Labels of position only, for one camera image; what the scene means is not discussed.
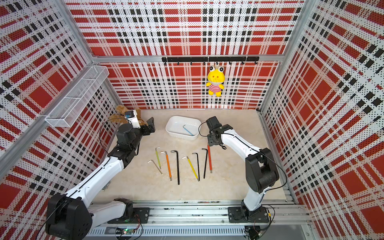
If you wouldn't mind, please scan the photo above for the thin black hex key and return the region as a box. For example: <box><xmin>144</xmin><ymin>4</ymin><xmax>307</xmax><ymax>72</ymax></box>
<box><xmin>192</xmin><ymin>153</ymin><xmax>200</xmax><ymax>181</ymax></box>

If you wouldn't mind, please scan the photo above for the aluminium front rail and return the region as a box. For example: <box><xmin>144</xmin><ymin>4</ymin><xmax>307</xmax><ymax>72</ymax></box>
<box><xmin>84</xmin><ymin>201</ymin><xmax>316</xmax><ymax>240</ymax></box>

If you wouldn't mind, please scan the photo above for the yellow frog plush toy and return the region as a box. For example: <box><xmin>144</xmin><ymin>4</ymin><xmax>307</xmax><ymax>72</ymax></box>
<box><xmin>206</xmin><ymin>66</ymin><xmax>225</xmax><ymax>97</ymax></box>

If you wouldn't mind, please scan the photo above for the green handled hex key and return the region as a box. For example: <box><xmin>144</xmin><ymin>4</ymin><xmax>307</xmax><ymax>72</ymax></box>
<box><xmin>155</xmin><ymin>147</ymin><xmax>162</xmax><ymax>170</ymax></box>

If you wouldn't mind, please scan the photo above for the white wire mesh shelf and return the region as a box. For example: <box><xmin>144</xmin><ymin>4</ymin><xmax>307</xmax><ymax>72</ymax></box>
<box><xmin>45</xmin><ymin>66</ymin><xmax>109</xmax><ymax>128</ymax></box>

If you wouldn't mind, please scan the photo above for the long black hex key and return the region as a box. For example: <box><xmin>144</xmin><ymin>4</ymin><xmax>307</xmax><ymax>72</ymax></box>
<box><xmin>171</xmin><ymin>150</ymin><xmax>181</xmax><ymax>185</ymax></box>

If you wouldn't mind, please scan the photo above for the white plastic storage box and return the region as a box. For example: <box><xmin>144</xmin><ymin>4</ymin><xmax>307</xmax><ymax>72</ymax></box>
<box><xmin>166</xmin><ymin>116</ymin><xmax>202</xmax><ymax>141</ymax></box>

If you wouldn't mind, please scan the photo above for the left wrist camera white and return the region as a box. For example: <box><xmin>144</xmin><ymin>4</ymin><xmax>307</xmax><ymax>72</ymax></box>
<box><xmin>124</xmin><ymin>110</ymin><xmax>141</xmax><ymax>129</ymax></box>

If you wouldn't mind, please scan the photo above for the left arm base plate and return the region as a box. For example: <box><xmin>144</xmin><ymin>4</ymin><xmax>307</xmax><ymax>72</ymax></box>
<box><xmin>108</xmin><ymin>208</ymin><xmax>151</xmax><ymax>224</ymax></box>

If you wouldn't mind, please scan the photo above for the yellow handled hex key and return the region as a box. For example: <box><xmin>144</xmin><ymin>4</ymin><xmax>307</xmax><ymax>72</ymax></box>
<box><xmin>182</xmin><ymin>156</ymin><xmax>200</xmax><ymax>181</ymax></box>

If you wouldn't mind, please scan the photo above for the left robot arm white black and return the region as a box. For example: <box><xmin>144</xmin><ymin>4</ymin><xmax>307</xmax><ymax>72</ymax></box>
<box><xmin>45</xmin><ymin>117</ymin><xmax>156</xmax><ymax>240</ymax></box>

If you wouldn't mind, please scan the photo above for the red handled hex key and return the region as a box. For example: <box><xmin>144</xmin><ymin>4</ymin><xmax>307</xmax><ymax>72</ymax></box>
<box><xmin>207</xmin><ymin>145</ymin><xmax>213</xmax><ymax>174</ymax></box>

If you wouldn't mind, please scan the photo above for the black hook rail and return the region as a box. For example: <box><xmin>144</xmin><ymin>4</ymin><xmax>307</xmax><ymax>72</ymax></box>
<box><xmin>162</xmin><ymin>56</ymin><xmax>260</xmax><ymax>64</ymax></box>

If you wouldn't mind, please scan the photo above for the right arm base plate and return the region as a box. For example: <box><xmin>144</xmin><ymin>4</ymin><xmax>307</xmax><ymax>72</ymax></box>
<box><xmin>228</xmin><ymin>207</ymin><xmax>270</xmax><ymax>224</ymax></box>

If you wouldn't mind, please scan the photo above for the orange handled hex key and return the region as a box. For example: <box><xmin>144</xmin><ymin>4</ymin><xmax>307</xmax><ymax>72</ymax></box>
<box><xmin>160</xmin><ymin>151</ymin><xmax>172</xmax><ymax>181</ymax></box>

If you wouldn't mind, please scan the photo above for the brown teddy bear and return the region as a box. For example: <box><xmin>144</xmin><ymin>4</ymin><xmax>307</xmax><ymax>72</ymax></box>
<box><xmin>108</xmin><ymin>105</ymin><xmax>148</xmax><ymax>126</ymax></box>

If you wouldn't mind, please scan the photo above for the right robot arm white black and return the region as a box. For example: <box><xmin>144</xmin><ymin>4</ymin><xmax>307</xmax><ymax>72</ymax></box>
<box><xmin>206</xmin><ymin>117</ymin><xmax>280</xmax><ymax>220</ymax></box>

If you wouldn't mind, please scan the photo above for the silver hex key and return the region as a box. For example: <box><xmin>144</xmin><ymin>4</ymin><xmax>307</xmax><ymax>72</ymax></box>
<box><xmin>147</xmin><ymin>160</ymin><xmax>163</xmax><ymax>175</ymax></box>

